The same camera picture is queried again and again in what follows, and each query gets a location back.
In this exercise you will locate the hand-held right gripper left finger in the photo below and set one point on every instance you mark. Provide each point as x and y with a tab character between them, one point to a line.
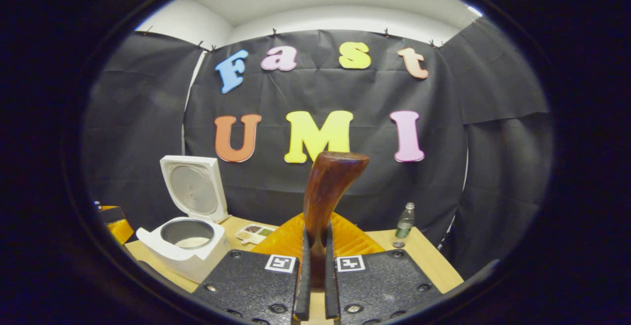
256	285

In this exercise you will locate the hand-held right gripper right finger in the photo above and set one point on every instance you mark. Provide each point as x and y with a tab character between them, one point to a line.
379	285

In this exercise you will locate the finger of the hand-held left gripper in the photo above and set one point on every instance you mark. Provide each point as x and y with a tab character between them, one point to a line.
121	230

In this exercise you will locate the white rice cooker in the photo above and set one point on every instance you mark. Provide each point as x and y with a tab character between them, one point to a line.
187	266

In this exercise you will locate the brown wooden spoon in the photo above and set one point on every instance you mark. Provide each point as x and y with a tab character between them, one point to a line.
330	187

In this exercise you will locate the small bottle cap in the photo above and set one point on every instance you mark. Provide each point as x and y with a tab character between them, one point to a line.
399	244

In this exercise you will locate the white divided condiment dish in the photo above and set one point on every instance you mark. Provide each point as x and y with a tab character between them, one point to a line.
254	234

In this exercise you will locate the clear plastic water bottle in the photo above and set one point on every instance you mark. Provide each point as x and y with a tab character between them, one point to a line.
405	221

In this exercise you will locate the black backdrop cloth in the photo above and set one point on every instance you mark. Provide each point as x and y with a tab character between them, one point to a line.
345	93

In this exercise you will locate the small ceiling light panel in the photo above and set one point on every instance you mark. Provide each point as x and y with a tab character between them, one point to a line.
474	11

